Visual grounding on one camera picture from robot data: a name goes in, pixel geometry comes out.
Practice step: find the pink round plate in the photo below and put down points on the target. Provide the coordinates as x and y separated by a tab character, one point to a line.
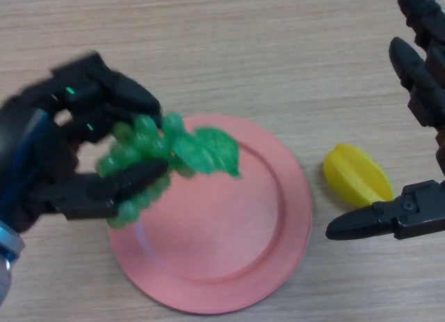
222	231

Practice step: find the yellow starfruit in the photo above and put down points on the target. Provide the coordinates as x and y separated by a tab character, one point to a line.
351	172

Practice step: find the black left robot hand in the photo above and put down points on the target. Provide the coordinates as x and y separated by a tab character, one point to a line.
31	144

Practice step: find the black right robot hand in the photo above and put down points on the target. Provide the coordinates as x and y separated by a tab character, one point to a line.
427	92

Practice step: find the green grape bunch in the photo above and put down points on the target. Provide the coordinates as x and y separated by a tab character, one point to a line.
146	141

